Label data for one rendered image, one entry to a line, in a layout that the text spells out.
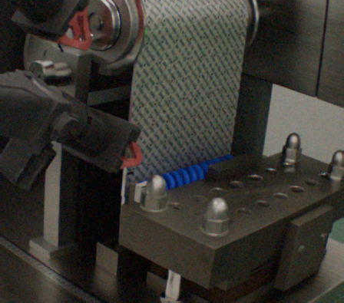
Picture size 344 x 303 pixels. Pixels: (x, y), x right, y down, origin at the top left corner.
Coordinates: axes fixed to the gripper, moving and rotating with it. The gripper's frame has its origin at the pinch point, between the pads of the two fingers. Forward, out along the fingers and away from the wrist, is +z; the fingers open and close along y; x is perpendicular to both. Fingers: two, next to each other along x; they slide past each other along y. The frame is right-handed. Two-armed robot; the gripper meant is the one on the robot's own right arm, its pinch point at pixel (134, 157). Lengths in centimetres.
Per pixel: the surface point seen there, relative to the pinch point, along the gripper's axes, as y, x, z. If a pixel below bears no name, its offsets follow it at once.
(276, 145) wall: -141, 52, 275
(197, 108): 0.3, 10.7, 7.7
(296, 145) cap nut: 8.1, 13.7, 25.9
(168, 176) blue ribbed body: 2.5, -0.1, 5.3
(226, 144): 0.3, 8.7, 18.6
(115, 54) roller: -2.6, 10.8, -9.8
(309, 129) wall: -121, 65, 267
